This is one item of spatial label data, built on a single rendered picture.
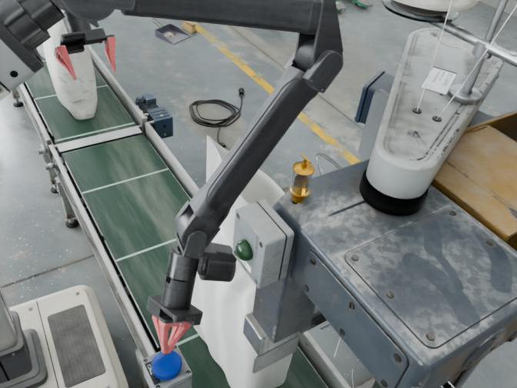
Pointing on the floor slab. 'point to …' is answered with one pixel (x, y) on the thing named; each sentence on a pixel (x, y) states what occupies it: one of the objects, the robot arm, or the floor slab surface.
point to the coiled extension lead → (217, 119)
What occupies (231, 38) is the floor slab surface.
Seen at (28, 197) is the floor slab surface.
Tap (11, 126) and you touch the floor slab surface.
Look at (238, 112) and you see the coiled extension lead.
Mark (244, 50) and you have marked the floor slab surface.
